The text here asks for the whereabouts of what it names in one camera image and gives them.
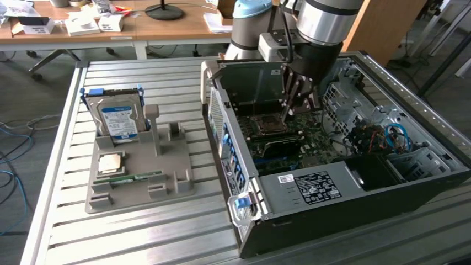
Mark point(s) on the white paper stack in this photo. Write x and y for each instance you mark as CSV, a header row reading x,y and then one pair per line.
x,y
217,25

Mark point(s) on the CPU socket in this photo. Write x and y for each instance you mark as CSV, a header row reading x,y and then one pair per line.
x,y
270,124

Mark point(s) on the wide white box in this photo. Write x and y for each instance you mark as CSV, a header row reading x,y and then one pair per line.
x,y
82,27

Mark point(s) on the desk leg with castors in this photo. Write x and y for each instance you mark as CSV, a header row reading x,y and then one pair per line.
x,y
51,59

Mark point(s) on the small white labelled box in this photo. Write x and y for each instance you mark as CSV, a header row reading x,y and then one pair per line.
x,y
111,24

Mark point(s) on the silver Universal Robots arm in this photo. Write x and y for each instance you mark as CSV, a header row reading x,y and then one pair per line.
x,y
250,30

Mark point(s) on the hard disk in blue caddy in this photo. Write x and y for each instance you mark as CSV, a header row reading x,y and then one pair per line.
x,y
118,118

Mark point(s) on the grey parts rack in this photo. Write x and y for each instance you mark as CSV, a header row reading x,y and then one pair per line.
x,y
143,163

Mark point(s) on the grey power supply unit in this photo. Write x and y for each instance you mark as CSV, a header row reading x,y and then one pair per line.
x,y
284,193

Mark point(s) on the black open PC case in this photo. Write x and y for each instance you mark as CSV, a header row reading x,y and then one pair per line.
x,y
332,220

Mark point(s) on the wooden cabinet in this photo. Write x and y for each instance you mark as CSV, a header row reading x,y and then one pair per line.
x,y
390,27

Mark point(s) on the blue expansion slot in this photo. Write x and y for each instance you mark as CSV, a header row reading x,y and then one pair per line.
x,y
270,160

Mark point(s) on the black drive box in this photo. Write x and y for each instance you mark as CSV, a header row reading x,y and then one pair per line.
x,y
376,171

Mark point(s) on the perforated metal drive cage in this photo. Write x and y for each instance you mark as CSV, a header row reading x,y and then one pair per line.
x,y
342,110

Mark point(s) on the green RAM stick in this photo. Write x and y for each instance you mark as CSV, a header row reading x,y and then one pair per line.
x,y
125,179

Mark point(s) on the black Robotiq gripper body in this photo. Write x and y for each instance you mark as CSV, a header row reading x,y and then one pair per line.
x,y
317,60

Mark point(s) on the black round lamp base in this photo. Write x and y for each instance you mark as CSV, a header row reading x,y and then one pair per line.
x,y
163,12

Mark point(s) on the installed dark RAM stick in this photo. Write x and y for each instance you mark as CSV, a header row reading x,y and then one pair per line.
x,y
277,136

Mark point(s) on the black graphics card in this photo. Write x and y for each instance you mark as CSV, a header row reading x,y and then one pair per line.
x,y
282,147

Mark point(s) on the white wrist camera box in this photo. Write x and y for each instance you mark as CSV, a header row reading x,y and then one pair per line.
x,y
273,48

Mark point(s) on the blue case latch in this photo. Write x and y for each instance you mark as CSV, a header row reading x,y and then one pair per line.
x,y
244,201

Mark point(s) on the silver CPU chip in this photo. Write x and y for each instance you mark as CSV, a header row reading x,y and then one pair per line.
x,y
110,164

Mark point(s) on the wooden desk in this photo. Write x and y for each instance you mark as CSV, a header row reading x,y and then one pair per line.
x,y
55,38

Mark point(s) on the silver disk bay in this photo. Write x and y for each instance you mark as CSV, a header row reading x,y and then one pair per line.
x,y
420,163

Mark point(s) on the green motherboard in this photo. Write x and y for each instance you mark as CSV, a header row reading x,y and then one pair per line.
x,y
317,138

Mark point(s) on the white box with black lid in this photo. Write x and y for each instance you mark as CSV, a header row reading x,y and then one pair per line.
x,y
37,26

